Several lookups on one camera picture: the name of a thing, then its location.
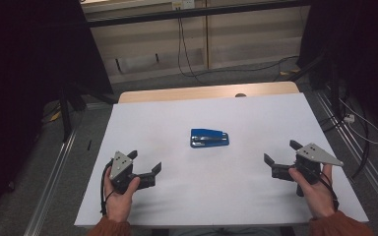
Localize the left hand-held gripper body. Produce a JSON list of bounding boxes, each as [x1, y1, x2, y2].
[[108, 149, 142, 196]]

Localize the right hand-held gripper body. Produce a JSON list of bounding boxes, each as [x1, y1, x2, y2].
[[288, 142, 345, 198]]

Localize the blue stapler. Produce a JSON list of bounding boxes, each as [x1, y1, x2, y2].
[[189, 127, 230, 149]]

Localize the person's left hand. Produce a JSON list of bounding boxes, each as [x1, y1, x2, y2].
[[103, 166, 142, 224]]

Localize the person's right hand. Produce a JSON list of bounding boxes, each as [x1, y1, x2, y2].
[[287, 162, 338, 220]]

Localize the white table mat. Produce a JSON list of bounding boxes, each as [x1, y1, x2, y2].
[[74, 92, 370, 228]]

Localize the black metal stand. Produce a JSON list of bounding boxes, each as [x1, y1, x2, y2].
[[287, 48, 347, 123], [57, 82, 119, 144]]

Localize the yellow floor tape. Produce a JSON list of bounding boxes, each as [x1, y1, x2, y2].
[[279, 67, 302, 77], [48, 109, 63, 123]]

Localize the beige wooden cabinet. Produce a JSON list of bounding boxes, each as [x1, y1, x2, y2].
[[79, 0, 312, 86]]

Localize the black curtain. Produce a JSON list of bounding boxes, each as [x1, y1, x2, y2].
[[0, 0, 115, 229], [295, 0, 378, 141]]

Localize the left hand-held gripper black cable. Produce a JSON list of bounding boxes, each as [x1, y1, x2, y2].
[[99, 159, 115, 216]]

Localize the hand-held gripper black cable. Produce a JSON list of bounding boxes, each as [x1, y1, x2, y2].
[[99, 159, 115, 216], [314, 170, 341, 211]]

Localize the right hand-held gripper black cable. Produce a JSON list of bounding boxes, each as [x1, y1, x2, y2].
[[314, 170, 341, 211]]

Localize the thick black floor cable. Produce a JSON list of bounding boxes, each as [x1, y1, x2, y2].
[[319, 97, 372, 181]]

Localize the aluminium floor rail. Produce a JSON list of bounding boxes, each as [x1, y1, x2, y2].
[[23, 126, 81, 236], [314, 89, 378, 224]]

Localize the white floor cable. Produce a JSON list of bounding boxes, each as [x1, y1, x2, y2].
[[339, 97, 378, 147]]

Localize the thin black floor cable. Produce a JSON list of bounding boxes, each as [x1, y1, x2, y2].
[[190, 54, 300, 83]]

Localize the black hanging cable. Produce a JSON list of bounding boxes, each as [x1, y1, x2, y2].
[[176, 8, 211, 87]]

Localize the white wall socket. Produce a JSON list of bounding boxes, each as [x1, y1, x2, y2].
[[171, 0, 197, 11]]

